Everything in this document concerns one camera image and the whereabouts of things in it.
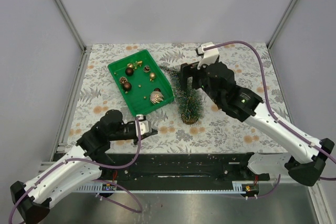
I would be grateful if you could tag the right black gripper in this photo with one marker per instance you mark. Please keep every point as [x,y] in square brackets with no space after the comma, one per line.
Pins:
[190,70]

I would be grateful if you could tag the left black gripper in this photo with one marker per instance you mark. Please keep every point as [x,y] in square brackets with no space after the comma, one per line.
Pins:
[153,132]

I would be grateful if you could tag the small green christmas tree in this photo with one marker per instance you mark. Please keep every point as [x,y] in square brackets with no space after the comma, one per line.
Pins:
[189,102]

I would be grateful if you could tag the green plastic tray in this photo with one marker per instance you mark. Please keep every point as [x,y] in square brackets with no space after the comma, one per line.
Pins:
[138,98]

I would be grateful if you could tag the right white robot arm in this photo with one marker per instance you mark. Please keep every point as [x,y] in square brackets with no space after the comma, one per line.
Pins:
[304,162]

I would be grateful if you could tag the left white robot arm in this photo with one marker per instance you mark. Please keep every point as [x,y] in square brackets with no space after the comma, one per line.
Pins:
[86,161]

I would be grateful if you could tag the gold small ball ornament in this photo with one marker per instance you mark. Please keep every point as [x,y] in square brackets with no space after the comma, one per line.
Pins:
[152,76]

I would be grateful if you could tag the gold striped bauble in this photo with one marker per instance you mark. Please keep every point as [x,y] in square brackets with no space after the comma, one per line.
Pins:
[156,97]

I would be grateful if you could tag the small pinecone ornament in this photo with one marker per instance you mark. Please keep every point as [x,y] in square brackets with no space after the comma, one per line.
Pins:
[146,69]

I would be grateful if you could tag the gold bell green ornament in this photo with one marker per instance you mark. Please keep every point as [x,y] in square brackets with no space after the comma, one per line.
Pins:
[135,64]

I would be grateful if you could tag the dark brown ball ornament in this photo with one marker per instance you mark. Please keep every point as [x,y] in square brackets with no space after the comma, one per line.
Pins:
[129,71]

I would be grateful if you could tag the floral patterned table mat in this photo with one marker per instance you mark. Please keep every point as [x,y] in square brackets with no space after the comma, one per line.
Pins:
[215,132]

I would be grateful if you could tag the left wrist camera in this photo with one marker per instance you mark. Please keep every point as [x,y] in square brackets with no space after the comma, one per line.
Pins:
[142,126]

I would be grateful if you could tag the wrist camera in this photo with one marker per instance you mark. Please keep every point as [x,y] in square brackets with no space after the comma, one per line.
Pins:
[208,57]
[142,126]

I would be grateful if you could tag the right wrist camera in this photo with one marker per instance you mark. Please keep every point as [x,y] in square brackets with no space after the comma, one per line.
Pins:
[208,57]

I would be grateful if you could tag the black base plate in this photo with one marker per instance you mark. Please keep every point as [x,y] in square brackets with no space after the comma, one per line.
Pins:
[229,167]

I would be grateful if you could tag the white slotted cable duct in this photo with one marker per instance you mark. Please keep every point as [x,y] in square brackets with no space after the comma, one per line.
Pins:
[171,188]

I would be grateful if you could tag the right aluminium frame post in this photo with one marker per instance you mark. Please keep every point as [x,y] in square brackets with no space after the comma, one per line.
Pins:
[282,22]

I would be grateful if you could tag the aluminium frame post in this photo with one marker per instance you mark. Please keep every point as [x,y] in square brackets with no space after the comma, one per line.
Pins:
[282,22]
[69,23]

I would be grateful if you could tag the left aluminium frame post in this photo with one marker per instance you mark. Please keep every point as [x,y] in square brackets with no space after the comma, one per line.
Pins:
[69,23]

